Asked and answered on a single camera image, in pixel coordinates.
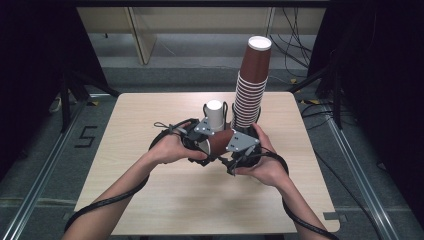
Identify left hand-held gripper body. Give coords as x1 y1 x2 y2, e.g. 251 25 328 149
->
181 117 218 152

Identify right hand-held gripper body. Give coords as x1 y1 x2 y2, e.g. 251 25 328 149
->
225 129 260 176

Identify single brown paper cup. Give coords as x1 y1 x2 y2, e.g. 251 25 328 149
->
208 129 236 157

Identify black double cup holder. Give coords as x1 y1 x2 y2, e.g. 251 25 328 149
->
202 101 263 134

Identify stack of brown paper cups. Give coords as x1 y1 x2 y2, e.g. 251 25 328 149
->
231 35 273 130

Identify person's left hand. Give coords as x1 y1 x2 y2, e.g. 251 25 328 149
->
148 121 208 165

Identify person's right hand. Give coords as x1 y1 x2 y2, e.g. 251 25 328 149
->
235 123 289 188

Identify stack of white lids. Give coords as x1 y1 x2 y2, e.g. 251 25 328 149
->
203 99 225 129

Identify black metal stand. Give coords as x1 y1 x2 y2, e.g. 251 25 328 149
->
59 68 122 134
288 63 345 130

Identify beige wooden board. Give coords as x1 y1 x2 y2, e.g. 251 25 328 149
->
124 7 158 66

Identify dark curtain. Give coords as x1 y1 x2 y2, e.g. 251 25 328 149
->
0 0 108 179
307 0 424 229

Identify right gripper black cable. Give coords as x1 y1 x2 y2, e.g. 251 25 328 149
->
229 146 340 240

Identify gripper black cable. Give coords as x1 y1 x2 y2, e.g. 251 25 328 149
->
229 146 340 240
63 118 201 234

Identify black floor cables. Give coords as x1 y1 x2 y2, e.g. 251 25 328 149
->
300 102 335 132

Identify long black floor cable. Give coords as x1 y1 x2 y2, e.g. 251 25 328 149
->
312 149 383 240

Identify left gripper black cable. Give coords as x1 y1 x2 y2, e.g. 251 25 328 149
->
63 118 201 234

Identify black cable bundle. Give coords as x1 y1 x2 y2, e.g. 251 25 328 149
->
269 7 314 79

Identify metal floor rail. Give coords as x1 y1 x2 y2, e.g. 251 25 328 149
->
1 99 91 240
324 109 401 240

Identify white cable coil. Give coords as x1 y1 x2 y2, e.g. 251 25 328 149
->
49 95 65 113

